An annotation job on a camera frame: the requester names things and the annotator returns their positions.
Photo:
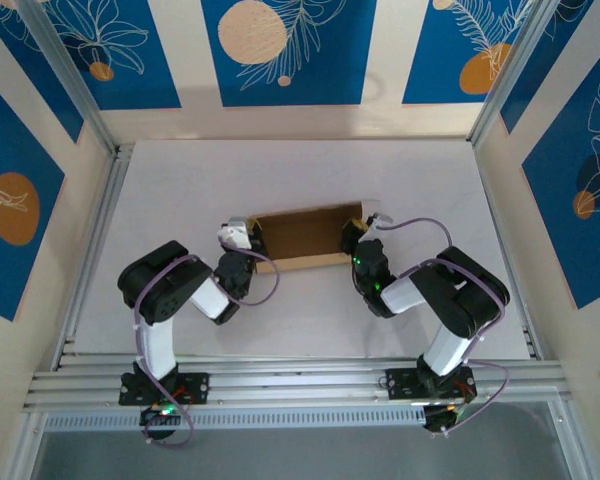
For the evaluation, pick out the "brown cardboard paper box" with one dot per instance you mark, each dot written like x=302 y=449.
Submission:
x=305 y=235

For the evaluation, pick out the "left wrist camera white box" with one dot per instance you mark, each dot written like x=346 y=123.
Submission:
x=235 y=232

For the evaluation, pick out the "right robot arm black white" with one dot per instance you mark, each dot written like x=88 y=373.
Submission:
x=465 y=295

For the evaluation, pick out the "aluminium side rail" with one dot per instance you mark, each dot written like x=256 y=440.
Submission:
x=486 y=175
x=114 y=175

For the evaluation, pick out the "aluminium base rail beam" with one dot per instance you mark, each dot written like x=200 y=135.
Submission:
x=300 y=385

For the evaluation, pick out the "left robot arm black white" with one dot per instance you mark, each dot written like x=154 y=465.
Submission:
x=165 y=280

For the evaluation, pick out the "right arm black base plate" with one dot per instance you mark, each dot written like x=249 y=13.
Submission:
x=402 y=384

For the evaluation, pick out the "aluminium frame post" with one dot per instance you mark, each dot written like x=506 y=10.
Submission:
x=522 y=65
x=65 y=65

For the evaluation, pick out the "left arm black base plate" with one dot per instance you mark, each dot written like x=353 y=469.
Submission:
x=195 y=387

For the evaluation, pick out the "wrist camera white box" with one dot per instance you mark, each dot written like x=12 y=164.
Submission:
x=375 y=226
x=235 y=232

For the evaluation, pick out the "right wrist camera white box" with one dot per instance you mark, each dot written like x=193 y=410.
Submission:
x=375 y=226

